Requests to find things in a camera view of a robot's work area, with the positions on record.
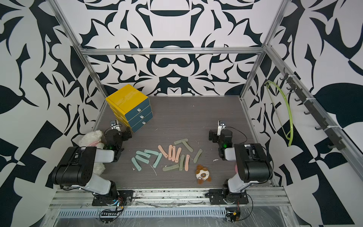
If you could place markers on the olive folding knife bottom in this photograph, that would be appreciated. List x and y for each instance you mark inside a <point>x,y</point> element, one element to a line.
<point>169,168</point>

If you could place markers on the mint folding knife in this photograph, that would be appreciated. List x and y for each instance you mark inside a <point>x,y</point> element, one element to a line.
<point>156,163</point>
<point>151,152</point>
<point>140,153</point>
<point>135,163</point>
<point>141,159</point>

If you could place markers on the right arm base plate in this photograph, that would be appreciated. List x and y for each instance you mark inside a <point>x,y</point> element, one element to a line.
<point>224,197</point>

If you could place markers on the olive folding knife top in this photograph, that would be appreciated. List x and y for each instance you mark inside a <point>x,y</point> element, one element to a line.
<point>181,141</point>

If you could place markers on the olive folding knife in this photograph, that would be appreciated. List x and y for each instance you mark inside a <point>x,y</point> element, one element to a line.
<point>181,141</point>
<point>188,147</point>
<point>197,155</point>
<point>169,168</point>

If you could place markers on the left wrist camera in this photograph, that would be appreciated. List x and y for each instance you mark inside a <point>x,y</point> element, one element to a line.
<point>115,125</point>

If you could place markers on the yellow drawer cabinet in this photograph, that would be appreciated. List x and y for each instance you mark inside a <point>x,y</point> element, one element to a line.
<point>123,100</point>

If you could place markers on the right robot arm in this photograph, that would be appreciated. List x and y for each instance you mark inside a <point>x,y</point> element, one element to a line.
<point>253,166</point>

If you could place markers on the mint folding knife leftmost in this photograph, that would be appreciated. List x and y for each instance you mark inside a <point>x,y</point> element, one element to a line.
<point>135,163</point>

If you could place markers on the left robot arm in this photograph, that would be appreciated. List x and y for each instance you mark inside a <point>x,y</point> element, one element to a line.
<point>81,166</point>

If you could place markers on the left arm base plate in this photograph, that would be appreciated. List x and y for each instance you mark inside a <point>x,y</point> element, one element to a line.
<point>121,199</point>

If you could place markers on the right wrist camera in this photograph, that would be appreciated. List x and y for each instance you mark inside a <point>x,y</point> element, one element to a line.
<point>221,126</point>

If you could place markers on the olive folding knife vertical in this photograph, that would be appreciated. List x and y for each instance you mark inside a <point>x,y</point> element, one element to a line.
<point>181,162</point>

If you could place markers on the white teddy bear pink shirt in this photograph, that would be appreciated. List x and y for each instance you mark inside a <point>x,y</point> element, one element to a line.
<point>93,139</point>

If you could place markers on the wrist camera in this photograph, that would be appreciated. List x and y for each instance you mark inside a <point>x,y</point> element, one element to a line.
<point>115,125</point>
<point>221,126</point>

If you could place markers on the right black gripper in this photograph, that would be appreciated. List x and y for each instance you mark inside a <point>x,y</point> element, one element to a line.
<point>212,135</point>

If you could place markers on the teal drawer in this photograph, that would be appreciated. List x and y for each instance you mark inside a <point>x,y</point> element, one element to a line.
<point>136,110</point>
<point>140,124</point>
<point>139,116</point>

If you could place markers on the pink folding knife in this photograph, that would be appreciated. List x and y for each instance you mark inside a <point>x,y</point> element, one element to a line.
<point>173,153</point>
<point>178,155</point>
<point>162,151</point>
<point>186,165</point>
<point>170,152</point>

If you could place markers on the brown white plush puppy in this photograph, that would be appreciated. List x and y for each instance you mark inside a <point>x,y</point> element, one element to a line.
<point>202,174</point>

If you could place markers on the mint folding knife top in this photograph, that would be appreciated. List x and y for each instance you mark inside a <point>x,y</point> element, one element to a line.
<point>151,152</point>

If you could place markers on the mint folding knife right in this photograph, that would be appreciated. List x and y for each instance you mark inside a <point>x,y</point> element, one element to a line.
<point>156,163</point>

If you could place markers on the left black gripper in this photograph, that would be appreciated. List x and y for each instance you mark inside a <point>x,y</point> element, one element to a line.
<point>125,135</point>

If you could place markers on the black hook rack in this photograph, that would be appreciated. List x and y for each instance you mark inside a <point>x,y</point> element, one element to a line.
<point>305,98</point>

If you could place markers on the mint folding knife upper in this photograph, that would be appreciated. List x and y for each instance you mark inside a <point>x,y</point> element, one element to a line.
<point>140,153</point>

